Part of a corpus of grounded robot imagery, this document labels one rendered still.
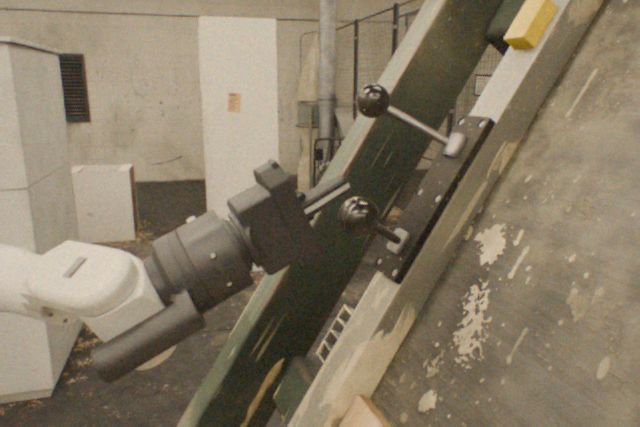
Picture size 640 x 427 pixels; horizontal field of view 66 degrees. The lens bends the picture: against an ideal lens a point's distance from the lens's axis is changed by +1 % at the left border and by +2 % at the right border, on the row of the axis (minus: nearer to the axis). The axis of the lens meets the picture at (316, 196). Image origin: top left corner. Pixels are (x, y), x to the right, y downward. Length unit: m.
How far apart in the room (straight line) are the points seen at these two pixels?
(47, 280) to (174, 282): 0.11
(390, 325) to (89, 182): 4.87
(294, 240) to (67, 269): 0.21
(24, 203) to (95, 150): 5.94
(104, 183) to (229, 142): 1.72
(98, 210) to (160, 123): 3.31
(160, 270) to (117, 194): 4.81
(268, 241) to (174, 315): 0.11
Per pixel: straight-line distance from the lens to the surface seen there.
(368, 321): 0.55
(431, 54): 0.79
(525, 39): 0.59
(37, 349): 2.88
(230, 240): 0.47
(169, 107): 8.36
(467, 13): 0.83
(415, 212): 0.55
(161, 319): 0.47
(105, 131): 8.48
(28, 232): 2.67
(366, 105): 0.54
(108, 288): 0.47
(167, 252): 0.48
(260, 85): 3.98
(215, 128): 3.96
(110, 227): 5.37
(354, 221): 0.43
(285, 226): 0.50
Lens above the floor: 1.55
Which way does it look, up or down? 13 degrees down
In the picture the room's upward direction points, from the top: straight up
